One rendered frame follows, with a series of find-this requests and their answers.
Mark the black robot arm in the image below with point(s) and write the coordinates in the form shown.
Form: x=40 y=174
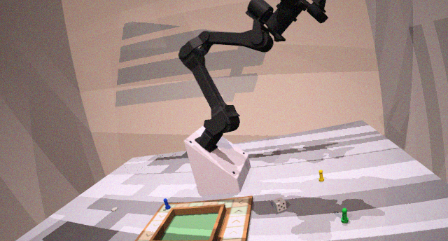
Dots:
x=224 y=118

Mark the blue game pawn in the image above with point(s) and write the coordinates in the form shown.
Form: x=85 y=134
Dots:
x=166 y=204

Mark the green pawn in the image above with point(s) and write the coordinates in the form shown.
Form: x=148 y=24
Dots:
x=344 y=218

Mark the yellow pawn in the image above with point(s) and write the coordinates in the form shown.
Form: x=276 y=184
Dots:
x=321 y=175

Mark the orange board frame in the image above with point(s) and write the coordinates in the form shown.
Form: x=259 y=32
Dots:
x=224 y=224

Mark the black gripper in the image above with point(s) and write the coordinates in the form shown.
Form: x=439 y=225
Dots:
x=316 y=10

